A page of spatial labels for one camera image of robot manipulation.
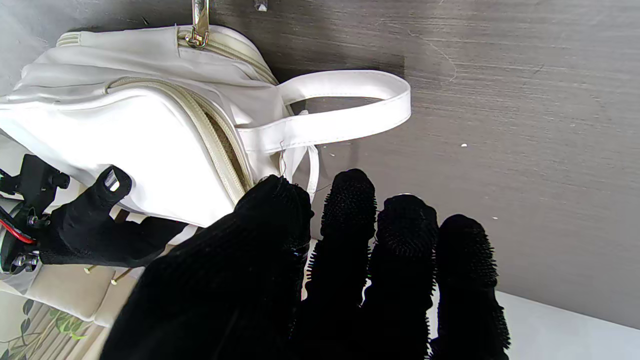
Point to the white leather bag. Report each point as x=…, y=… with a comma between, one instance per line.
x=165, y=125

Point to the tall leafy ficus plant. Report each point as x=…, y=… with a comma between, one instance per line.
x=40, y=330

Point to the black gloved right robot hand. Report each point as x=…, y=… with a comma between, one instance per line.
x=95, y=230

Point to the beige sofa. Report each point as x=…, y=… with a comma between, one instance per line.
x=65, y=295

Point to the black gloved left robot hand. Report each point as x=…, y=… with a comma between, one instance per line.
x=300, y=280

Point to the beige curtain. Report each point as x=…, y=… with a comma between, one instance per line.
x=60, y=345

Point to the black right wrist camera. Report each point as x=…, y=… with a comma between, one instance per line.
x=32, y=182

